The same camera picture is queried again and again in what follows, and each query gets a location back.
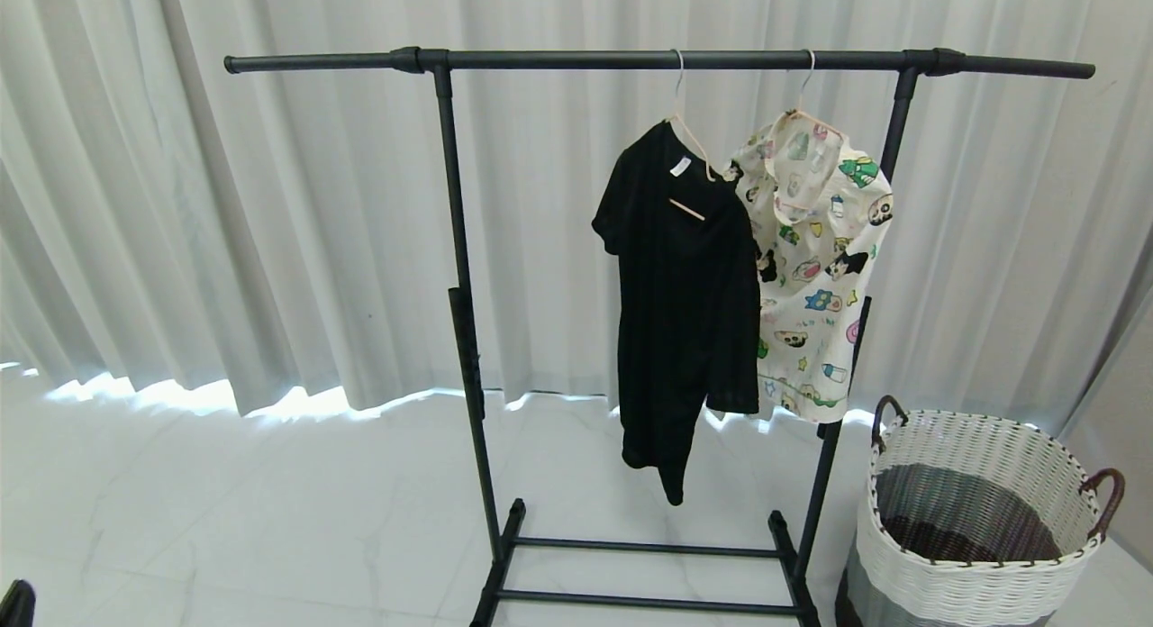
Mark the pink clothes hanger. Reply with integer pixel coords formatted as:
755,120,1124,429
665,50,718,223
775,50,849,218

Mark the white laundry basket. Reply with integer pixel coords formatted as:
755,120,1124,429
834,394,1127,627

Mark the white curtain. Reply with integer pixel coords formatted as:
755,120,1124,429
0,0,1153,434

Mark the black clothes rack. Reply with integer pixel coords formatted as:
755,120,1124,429
223,46,1097,627

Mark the black garment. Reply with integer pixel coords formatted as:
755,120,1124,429
591,120,763,507

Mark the cream printed garment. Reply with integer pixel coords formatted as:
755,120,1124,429
721,110,895,425

